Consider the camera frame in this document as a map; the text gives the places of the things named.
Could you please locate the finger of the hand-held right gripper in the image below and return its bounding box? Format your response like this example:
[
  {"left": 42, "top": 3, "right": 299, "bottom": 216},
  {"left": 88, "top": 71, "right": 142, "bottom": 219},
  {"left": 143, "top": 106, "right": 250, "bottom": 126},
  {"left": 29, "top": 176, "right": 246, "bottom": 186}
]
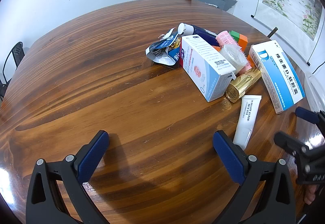
[
  {"left": 295, "top": 107, "right": 325, "bottom": 137},
  {"left": 274, "top": 131, "right": 325, "bottom": 185}
]

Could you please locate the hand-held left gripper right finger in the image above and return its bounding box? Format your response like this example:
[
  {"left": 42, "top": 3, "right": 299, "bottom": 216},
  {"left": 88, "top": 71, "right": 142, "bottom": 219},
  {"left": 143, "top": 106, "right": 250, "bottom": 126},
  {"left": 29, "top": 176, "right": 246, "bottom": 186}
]
[{"left": 213, "top": 131, "right": 297, "bottom": 224}]

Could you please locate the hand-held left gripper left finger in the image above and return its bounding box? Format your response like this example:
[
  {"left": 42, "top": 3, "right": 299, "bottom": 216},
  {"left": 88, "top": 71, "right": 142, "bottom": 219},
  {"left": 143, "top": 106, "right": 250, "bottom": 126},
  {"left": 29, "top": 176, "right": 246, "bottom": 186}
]
[{"left": 25, "top": 130, "right": 109, "bottom": 224}]

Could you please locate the blue gold foil packet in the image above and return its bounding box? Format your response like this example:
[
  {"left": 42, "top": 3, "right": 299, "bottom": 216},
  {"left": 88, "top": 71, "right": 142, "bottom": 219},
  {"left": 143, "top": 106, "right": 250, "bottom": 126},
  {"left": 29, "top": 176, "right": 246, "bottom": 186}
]
[{"left": 145, "top": 44, "right": 182, "bottom": 66}]

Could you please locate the wooden desktop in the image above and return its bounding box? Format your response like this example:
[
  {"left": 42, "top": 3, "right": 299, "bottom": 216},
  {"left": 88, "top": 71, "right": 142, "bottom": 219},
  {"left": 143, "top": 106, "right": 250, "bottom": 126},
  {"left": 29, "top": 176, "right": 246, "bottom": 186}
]
[{"left": 0, "top": 0, "right": 325, "bottom": 224}]

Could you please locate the person's right hand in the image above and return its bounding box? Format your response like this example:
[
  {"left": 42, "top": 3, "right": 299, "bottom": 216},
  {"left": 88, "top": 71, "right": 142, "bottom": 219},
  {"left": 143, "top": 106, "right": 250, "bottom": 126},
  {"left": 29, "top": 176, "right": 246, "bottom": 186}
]
[{"left": 304, "top": 185, "right": 319, "bottom": 205}]

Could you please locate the clear plastic container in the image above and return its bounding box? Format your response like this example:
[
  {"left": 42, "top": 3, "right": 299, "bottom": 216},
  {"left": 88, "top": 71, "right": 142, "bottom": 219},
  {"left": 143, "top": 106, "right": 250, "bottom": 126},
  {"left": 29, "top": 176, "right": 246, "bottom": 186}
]
[{"left": 303, "top": 71, "right": 325, "bottom": 113}]

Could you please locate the white cream tube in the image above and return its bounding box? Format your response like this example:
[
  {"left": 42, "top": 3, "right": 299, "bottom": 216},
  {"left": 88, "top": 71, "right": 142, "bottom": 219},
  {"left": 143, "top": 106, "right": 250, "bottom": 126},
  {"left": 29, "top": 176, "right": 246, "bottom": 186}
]
[{"left": 232, "top": 95, "right": 262, "bottom": 151}]

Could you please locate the white blue medicine box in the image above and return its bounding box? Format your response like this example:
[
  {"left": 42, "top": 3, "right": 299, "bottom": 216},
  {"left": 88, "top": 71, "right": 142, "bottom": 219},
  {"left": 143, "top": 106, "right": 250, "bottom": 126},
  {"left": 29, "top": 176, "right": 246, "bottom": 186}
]
[{"left": 248, "top": 41, "right": 306, "bottom": 114}]

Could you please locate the gold lipstick tube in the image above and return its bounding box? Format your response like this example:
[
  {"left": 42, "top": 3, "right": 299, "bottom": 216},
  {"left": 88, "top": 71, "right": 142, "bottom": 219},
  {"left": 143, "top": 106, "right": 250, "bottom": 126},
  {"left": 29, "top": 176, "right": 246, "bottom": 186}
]
[{"left": 225, "top": 67, "right": 262, "bottom": 103}]

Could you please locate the clear plastic hair roller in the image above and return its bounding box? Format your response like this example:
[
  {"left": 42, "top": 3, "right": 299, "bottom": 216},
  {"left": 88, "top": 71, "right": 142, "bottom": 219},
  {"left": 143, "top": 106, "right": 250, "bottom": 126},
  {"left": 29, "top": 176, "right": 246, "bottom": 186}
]
[{"left": 220, "top": 44, "right": 250, "bottom": 75}]

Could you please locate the white blue baby product box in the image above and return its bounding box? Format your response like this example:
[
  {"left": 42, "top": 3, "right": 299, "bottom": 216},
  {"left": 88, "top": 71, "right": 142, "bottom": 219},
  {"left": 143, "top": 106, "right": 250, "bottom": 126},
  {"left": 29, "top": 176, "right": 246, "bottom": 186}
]
[{"left": 180, "top": 35, "right": 236, "bottom": 102}]

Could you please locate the green orange toy block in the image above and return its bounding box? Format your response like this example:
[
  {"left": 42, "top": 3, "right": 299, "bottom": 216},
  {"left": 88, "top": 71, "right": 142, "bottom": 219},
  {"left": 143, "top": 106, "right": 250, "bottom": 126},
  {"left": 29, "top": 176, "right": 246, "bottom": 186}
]
[{"left": 230, "top": 30, "right": 249, "bottom": 49}]

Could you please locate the pink hair roller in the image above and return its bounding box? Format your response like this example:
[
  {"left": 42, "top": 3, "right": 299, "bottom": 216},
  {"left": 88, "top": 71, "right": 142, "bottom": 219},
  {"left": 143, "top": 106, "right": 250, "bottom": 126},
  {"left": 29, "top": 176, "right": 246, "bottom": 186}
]
[{"left": 216, "top": 31, "right": 238, "bottom": 47}]

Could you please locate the black chair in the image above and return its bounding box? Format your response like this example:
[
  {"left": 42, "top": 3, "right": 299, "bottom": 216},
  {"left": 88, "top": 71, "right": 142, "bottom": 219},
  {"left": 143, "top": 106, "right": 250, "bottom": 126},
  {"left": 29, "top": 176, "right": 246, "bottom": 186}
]
[{"left": 0, "top": 41, "right": 24, "bottom": 103}]

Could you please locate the navy bottle with white cap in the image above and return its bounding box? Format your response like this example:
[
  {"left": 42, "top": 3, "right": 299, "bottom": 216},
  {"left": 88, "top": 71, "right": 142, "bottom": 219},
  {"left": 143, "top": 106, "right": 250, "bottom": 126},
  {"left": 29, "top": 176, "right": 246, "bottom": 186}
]
[{"left": 178, "top": 23, "right": 218, "bottom": 45}]

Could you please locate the black cable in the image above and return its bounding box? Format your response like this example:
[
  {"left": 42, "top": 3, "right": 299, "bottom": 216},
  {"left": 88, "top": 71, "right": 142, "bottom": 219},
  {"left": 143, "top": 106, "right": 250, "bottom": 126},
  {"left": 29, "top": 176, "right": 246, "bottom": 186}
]
[{"left": 312, "top": 60, "right": 325, "bottom": 74}]

